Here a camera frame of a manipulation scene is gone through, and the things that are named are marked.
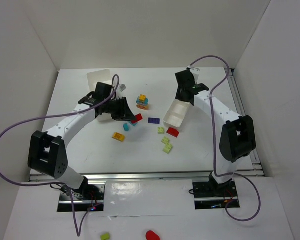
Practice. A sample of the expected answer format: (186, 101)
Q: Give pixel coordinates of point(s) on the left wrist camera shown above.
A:
(122, 87)

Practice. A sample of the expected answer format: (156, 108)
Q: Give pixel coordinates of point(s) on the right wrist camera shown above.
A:
(195, 72)

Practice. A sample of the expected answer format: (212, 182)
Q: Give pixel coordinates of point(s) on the orange lego brick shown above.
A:
(118, 136)

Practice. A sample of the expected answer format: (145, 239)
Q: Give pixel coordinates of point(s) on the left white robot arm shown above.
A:
(48, 150)

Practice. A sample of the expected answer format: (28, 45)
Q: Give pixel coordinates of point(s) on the white divided container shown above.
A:
(105, 77)
(176, 113)

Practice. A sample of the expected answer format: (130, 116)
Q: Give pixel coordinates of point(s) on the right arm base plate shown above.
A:
(205, 198)

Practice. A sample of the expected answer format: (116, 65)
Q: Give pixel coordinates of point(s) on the aluminium rail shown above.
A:
(145, 176)
(256, 163)

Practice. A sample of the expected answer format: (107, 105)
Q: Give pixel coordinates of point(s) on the red curved lego brick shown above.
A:
(173, 132)

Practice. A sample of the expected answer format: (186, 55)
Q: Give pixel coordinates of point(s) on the pale green lego brick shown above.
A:
(167, 148)

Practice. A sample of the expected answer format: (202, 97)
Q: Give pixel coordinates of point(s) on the aluminium rail front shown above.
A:
(145, 176)

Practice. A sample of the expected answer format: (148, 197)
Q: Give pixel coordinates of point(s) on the red object at edge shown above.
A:
(151, 235)

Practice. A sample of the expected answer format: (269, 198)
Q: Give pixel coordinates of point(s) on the purple lego plate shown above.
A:
(152, 120)

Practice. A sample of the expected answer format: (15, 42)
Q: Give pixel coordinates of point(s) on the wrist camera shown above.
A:
(122, 87)
(195, 72)

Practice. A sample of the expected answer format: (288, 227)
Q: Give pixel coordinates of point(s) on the aluminium rail right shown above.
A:
(256, 163)

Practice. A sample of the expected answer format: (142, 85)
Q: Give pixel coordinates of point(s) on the green lego outside workspace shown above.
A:
(105, 236)

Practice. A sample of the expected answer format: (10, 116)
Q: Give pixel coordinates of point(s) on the small teal lego brick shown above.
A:
(126, 127)

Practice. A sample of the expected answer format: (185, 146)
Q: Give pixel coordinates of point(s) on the red sloped lego brick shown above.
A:
(138, 118)

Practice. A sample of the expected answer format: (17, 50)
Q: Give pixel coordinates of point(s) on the stacked multicolour lego tower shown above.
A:
(142, 102)

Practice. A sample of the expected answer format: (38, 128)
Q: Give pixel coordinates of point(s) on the lime green lego brick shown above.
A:
(161, 130)
(165, 140)

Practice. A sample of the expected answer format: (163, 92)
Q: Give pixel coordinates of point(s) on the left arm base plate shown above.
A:
(93, 200)

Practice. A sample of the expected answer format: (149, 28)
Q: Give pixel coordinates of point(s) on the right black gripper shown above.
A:
(181, 81)

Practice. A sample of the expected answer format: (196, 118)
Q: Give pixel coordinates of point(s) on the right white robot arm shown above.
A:
(233, 134)

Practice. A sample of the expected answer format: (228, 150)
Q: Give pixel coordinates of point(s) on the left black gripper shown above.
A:
(117, 108)

